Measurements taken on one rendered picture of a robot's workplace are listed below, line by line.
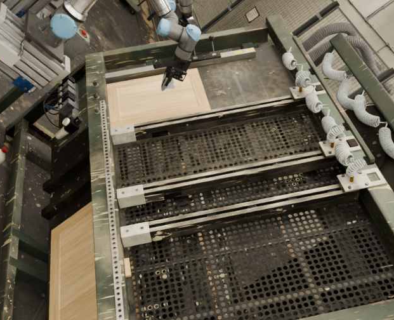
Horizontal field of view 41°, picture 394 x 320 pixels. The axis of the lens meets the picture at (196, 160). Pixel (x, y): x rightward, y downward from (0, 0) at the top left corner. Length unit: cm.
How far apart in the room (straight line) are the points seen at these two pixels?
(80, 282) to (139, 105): 105
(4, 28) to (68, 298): 132
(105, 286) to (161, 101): 126
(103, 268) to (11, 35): 115
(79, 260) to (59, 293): 19
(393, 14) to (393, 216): 784
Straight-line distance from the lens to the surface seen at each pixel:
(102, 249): 231
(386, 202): 237
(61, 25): 244
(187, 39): 245
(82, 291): 268
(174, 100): 304
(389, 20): 992
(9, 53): 253
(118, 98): 313
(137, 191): 246
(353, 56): 366
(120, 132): 279
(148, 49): 349
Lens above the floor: 205
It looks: 18 degrees down
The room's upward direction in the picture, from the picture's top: 55 degrees clockwise
